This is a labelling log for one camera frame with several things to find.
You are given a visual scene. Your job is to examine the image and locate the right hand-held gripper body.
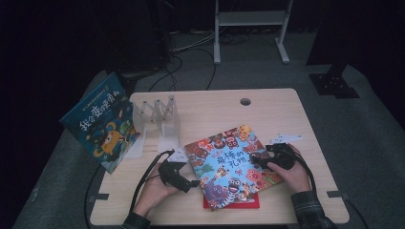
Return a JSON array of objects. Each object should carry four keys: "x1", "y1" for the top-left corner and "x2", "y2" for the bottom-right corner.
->
[{"x1": 266, "y1": 133, "x2": 303, "y2": 171}]

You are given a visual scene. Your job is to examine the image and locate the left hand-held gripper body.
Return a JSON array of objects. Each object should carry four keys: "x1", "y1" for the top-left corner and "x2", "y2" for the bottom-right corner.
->
[{"x1": 158, "y1": 147, "x2": 189, "y2": 189}]

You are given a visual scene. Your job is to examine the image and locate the light blue many-monsters picture book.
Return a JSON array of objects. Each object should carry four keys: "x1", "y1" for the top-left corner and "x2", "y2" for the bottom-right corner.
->
[{"x1": 184, "y1": 124, "x2": 285, "y2": 212}]

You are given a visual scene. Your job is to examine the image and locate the red picture book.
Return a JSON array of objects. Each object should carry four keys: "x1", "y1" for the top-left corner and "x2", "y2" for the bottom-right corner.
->
[{"x1": 203, "y1": 191, "x2": 261, "y2": 210}]

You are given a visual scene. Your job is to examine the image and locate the white expandable book rack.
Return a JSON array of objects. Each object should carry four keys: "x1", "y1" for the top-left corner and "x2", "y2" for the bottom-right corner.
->
[{"x1": 122, "y1": 94, "x2": 181, "y2": 159}]

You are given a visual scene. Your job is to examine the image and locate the blue monster picture book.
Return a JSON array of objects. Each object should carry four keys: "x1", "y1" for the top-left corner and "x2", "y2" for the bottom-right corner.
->
[{"x1": 59, "y1": 72, "x2": 141, "y2": 175}]

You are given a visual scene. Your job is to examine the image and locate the person's right hand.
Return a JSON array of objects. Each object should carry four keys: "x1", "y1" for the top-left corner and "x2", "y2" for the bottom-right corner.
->
[{"x1": 266, "y1": 144, "x2": 311, "y2": 195}]

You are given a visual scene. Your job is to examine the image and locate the person's left hand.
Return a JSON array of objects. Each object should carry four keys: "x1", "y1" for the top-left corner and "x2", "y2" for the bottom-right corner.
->
[{"x1": 133, "y1": 176, "x2": 180, "y2": 218}]

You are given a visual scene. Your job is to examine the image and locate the grey table edge clip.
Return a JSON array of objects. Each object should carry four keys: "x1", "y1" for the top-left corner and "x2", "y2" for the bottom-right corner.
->
[
  {"x1": 327, "y1": 190, "x2": 350, "y2": 200},
  {"x1": 89, "y1": 193, "x2": 110, "y2": 203}
]

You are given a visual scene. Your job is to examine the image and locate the black stand base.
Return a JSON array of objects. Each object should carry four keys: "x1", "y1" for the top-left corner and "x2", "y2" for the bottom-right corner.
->
[
  {"x1": 117, "y1": 71, "x2": 140, "y2": 98},
  {"x1": 309, "y1": 63, "x2": 361, "y2": 99}
]

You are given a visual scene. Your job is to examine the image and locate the left hand-held gripper cable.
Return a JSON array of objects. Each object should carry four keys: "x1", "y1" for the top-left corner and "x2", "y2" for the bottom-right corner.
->
[{"x1": 130, "y1": 150, "x2": 175, "y2": 213}]

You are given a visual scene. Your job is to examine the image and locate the hand-held gripper cable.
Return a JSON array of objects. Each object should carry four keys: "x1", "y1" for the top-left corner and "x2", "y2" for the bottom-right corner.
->
[
  {"x1": 288, "y1": 147, "x2": 318, "y2": 194},
  {"x1": 130, "y1": 150, "x2": 175, "y2": 213}
]

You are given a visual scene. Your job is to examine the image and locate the right hand-held gripper cable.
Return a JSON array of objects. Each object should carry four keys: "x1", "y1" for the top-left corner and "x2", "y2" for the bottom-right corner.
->
[{"x1": 288, "y1": 147, "x2": 318, "y2": 194}]

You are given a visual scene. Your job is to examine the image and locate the black cable beside table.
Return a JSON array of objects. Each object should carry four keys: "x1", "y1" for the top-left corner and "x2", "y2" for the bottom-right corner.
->
[
  {"x1": 83, "y1": 164, "x2": 103, "y2": 229},
  {"x1": 345, "y1": 198, "x2": 371, "y2": 229}
]

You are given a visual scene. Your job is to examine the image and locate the black floor cables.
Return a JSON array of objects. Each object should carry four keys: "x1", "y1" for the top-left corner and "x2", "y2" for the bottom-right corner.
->
[{"x1": 147, "y1": 31, "x2": 251, "y2": 93}]

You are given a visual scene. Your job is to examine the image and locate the white metal stand frame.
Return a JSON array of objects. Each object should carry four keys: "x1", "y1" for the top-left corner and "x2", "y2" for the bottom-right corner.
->
[{"x1": 213, "y1": 0, "x2": 294, "y2": 65}]

